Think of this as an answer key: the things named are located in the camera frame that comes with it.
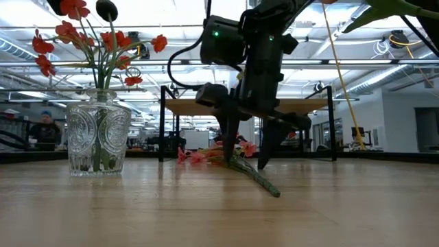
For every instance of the red artificial flower bunch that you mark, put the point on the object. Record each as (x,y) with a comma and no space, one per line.
(68,31)

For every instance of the small black ceiling reel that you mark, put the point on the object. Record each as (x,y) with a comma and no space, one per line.
(319,85)
(172,86)

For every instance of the long ceiling light strip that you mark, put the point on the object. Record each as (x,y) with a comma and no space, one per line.
(360,62)

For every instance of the dark artificial tulip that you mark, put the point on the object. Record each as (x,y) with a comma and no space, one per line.
(106,9)

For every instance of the pink artificial blossom spray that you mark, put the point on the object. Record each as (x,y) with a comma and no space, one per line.
(260,182)

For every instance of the person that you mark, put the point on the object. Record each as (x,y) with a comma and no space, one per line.
(46,132)

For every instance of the silver ventilation duct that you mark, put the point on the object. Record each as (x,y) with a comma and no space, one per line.
(377,80)

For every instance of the clear cut-glass vase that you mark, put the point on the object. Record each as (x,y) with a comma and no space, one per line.
(97,137)

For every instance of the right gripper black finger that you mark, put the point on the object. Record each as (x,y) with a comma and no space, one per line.
(271,144)
(230,137)

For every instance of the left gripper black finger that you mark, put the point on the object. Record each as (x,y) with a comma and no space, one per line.
(55,6)

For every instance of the small black monitor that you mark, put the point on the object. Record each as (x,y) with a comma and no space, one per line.
(358,131)

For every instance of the dark door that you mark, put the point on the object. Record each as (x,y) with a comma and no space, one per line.
(427,130)

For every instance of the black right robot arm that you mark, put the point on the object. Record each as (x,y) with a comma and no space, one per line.
(223,41)

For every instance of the black aluminium table frame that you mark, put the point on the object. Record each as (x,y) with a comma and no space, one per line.
(377,156)

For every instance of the wooden shelf with black legs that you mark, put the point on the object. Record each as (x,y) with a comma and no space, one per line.
(319,106)

